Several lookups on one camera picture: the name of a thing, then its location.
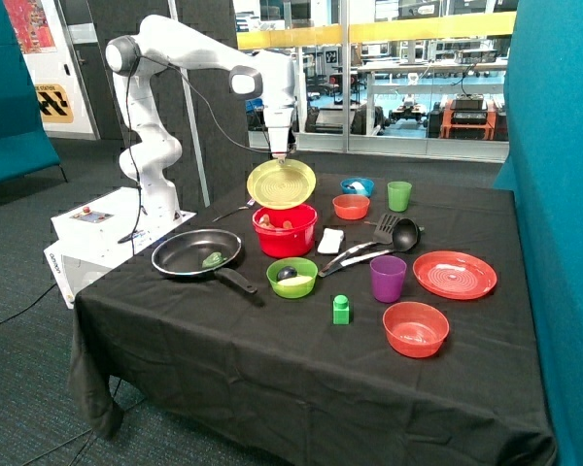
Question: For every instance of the white folded cloth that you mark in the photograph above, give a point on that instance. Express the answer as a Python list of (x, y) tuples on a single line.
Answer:
[(331, 241)]

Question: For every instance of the yellow green plastic plate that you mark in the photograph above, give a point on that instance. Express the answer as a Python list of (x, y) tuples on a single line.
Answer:
[(281, 185)]

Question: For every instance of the black slotted spatula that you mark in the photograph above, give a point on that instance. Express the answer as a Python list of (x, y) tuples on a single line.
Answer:
[(382, 235)]

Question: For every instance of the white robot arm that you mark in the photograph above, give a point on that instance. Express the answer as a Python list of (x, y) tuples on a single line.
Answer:
[(163, 43)]

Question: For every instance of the white item in blue bowl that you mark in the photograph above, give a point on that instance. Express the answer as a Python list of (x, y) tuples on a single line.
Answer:
[(357, 188)]

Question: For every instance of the small orange bowl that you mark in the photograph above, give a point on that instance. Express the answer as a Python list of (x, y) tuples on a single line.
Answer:
[(351, 206)]

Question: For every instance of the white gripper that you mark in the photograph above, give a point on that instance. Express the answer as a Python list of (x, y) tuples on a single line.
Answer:
[(278, 122)]

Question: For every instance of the purple plastic cup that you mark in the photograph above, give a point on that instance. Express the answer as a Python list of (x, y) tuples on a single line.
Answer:
[(387, 275)]

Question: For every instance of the black tablecloth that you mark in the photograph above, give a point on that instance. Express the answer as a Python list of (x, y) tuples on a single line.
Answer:
[(278, 375)]

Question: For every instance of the blue plastic bowl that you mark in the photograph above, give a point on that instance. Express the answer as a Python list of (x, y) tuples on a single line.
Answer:
[(368, 185)]

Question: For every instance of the green toy block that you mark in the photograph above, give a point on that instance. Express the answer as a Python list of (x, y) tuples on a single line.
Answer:
[(340, 310)]

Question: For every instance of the metal fork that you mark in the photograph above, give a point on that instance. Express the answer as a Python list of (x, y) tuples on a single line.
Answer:
[(245, 207)]

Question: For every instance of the black ladle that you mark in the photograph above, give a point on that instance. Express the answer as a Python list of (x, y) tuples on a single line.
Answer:
[(406, 236)]

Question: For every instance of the large red bowl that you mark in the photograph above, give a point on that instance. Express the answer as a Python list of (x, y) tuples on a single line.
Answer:
[(281, 243)]

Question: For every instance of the red plastic bowl front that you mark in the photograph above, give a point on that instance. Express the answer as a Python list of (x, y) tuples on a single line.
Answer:
[(415, 329)]

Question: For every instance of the black frying pan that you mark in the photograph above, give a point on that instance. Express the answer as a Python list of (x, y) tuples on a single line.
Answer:
[(180, 257)]

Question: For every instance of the green toy pepper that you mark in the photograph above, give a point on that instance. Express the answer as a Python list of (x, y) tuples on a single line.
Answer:
[(213, 260)]

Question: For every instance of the dark toy eggplant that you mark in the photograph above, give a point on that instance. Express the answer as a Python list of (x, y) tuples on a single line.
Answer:
[(285, 273)]

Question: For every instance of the white toy in green bowl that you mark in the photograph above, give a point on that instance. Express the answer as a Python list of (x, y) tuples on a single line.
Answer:
[(299, 280)]

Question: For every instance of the green plastic cup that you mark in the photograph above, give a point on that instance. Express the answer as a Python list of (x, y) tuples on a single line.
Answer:
[(399, 195)]

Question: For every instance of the brown teddy bear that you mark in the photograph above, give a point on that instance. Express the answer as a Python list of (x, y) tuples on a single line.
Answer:
[(265, 222)]

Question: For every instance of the red plastic plate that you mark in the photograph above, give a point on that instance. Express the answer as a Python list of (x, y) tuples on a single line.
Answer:
[(454, 275)]

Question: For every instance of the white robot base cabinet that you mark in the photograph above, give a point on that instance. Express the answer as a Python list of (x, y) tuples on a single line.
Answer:
[(98, 236)]

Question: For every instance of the lime green bowl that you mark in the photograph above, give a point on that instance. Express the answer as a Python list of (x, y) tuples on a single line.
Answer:
[(304, 267)]

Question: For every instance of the teal sofa left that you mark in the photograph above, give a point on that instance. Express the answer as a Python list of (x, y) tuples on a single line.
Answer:
[(25, 147)]

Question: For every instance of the teal partition right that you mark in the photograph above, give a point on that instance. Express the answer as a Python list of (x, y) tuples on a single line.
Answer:
[(544, 169)]

